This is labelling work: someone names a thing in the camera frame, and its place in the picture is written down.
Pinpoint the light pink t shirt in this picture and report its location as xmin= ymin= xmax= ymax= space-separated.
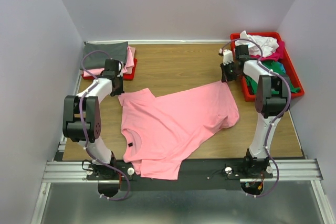
xmin=118 ymin=81 xmax=239 ymax=180

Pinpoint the folded grey t shirt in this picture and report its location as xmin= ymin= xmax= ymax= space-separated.
xmin=83 ymin=42 xmax=128 ymax=70

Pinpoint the green t shirt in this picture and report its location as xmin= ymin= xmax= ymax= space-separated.
xmin=245 ymin=61 xmax=301 ymax=94

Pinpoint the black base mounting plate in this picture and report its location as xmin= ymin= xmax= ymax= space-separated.
xmin=81 ymin=157 xmax=274 ymax=195

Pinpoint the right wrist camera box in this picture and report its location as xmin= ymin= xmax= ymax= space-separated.
xmin=218 ymin=49 xmax=234 ymax=65

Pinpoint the aluminium frame rail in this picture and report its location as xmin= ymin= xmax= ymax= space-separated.
xmin=31 ymin=39 xmax=336 ymax=224

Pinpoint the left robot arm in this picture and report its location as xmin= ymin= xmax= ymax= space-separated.
xmin=62 ymin=59 xmax=123 ymax=177

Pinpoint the red plastic bin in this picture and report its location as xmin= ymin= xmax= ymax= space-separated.
xmin=230 ymin=32 xmax=305 ymax=102

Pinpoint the folded red t shirt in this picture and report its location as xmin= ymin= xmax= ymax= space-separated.
xmin=81 ymin=58 xmax=138 ymax=80

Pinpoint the white t shirt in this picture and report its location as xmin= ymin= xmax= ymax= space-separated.
xmin=235 ymin=30 xmax=280 ymax=58

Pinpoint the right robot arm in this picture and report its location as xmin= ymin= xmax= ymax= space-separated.
xmin=218 ymin=45 xmax=291 ymax=176

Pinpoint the blue t shirt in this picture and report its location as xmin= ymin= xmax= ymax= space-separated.
xmin=278 ymin=62 xmax=286 ymax=73

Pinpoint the folded pink t shirt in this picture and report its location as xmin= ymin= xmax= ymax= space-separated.
xmin=89 ymin=46 xmax=135 ymax=76

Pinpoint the magenta t shirt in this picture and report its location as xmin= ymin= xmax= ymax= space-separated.
xmin=260 ymin=41 xmax=285 ymax=61

